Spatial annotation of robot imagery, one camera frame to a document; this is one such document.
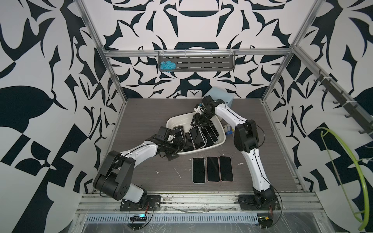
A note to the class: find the small electronics board left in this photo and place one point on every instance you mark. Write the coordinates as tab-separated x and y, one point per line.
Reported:
138	218

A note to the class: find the grey slotted wall rack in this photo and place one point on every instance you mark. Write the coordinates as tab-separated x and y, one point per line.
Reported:
199	60

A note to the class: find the dark wall hook rail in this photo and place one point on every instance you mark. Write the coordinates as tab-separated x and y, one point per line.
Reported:
344	100

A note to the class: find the phone pale blue case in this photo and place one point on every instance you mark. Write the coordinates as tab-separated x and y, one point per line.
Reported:
209	141

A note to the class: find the phone pink case in basin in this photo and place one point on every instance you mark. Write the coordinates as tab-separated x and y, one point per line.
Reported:
197	138

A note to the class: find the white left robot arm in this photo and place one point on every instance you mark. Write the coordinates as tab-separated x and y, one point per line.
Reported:
114	177

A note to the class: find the phone pink case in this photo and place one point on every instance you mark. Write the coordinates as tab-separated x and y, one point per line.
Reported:
226	171
197	138

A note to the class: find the light blue drawer cabinet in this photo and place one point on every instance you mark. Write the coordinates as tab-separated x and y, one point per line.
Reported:
217	93

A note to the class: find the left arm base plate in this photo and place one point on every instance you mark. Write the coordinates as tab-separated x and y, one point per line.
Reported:
153	201

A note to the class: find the phone blue case rear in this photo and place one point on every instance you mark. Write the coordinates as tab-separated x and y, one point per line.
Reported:
214	130

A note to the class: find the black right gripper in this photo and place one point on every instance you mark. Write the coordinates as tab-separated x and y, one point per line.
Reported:
196	119

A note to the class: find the phone cream case in basin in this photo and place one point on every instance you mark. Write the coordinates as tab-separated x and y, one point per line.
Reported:
179	133

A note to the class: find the small electronics board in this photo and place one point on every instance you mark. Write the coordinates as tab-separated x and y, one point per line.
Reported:
138	218
265	222

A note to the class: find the phone dark case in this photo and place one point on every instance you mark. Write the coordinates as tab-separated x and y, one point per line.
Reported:
213	172

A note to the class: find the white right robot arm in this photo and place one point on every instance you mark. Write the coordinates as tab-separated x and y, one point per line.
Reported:
246	140

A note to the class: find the blue crumpled cloth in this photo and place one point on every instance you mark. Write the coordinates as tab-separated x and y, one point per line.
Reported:
167	66

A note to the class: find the white storage basin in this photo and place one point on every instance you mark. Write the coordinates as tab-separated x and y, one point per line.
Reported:
185	121

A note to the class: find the phone grey case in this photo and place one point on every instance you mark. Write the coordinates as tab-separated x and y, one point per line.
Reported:
198	170

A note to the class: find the small electronics board right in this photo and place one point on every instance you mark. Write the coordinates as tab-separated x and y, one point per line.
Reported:
265	222

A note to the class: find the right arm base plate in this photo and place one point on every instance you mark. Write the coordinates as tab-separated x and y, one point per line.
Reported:
257	203

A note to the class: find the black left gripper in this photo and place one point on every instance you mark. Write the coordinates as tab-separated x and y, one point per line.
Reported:
176	148

